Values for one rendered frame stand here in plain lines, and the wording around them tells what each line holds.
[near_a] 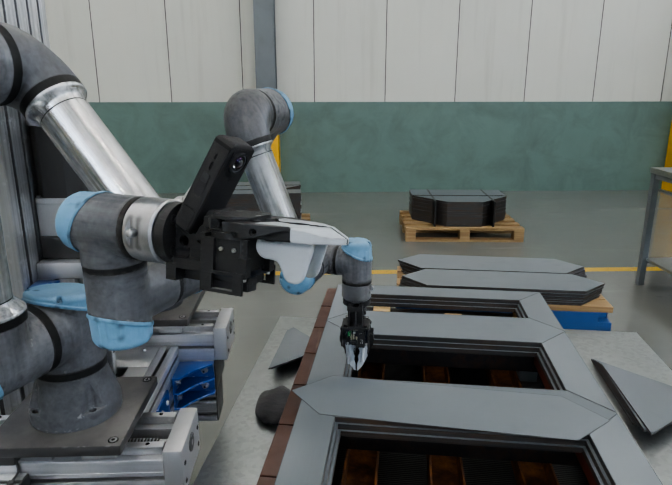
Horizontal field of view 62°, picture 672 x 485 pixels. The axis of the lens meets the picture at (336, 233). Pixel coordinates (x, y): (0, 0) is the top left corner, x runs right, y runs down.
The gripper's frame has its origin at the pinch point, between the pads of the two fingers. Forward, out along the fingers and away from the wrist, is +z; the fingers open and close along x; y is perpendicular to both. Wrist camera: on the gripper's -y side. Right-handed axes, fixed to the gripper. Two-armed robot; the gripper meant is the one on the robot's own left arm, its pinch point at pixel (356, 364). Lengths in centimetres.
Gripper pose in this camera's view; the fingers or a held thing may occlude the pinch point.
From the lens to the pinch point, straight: 156.3
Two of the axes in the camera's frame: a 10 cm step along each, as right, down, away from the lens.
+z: 0.0, 9.6, 2.6
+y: -1.1, 2.6, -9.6
